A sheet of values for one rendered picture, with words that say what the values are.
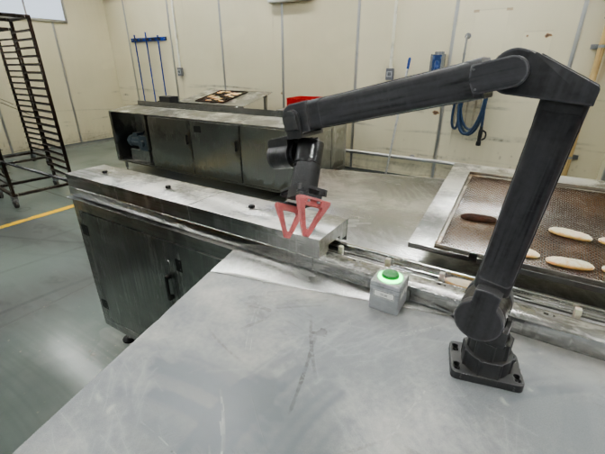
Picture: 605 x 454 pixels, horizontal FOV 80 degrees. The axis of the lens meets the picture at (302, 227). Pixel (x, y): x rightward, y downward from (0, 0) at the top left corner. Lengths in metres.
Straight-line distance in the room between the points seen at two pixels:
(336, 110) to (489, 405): 0.58
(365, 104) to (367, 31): 4.28
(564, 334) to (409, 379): 0.34
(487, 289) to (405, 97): 0.34
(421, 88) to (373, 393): 0.51
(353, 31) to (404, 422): 4.67
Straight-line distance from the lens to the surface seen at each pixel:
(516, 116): 4.58
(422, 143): 4.75
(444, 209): 1.24
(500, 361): 0.76
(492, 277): 0.67
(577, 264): 1.09
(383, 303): 0.87
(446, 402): 0.73
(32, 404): 2.11
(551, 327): 0.91
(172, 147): 4.70
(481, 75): 0.58
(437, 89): 0.63
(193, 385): 0.73
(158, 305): 1.69
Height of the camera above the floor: 1.34
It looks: 24 degrees down
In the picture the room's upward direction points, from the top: straight up
